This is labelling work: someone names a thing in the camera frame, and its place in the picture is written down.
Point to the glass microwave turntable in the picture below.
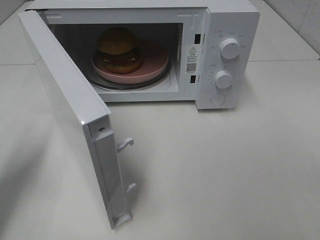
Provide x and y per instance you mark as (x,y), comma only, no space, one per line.
(94,78)

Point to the burger with sesame bun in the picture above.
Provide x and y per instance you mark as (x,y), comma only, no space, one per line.
(118,50)

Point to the white upper microwave knob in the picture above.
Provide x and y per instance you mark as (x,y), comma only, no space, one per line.
(230,48)

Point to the white microwave knob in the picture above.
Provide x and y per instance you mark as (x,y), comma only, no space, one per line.
(223,79)
(230,48)

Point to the pink round plate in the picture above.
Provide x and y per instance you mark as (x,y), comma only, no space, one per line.
(155,61)

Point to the white lower microwave knob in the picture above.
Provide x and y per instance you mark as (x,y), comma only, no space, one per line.
(223,79)

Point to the white microwave oven body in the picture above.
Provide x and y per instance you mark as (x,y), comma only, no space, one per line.
(190,30)

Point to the white round door button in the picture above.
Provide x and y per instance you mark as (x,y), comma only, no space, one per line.
(218,99)

